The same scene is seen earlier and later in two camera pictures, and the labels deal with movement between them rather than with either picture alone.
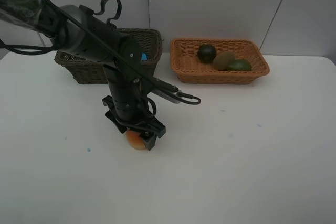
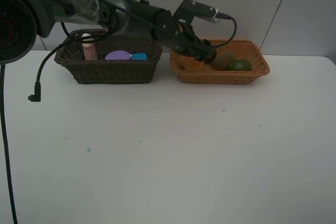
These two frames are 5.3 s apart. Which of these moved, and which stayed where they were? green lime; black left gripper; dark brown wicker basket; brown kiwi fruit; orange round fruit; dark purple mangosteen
Moved: black left gripper; orange round fruit
Stayed: brown kiwi fruit; green lime; dark brown wicker basket; dark purple mangosteen
